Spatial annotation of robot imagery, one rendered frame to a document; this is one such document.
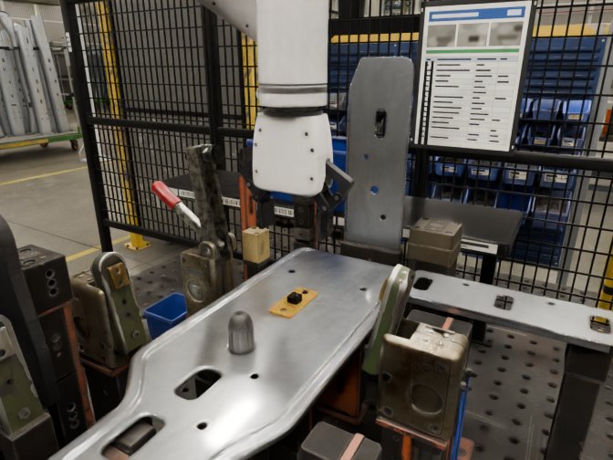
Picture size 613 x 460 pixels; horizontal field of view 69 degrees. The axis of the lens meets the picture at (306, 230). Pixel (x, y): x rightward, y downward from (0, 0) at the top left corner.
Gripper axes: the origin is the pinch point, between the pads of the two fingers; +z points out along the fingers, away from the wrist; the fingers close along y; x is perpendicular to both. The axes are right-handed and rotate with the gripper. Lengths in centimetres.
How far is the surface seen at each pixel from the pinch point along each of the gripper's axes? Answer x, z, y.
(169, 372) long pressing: -20.8, 11.8, -3.9
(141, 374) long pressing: -22.8, 11.6, -6.1
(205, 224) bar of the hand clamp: -1.8, 1.8, -14.5
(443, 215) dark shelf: 42.4, 9.1, 11.0
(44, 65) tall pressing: 398, -19, -702
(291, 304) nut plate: -1.3, 11.6, 0.2
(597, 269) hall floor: 296, 113, 66
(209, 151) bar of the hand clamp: -1.2, -9.2, -13.2
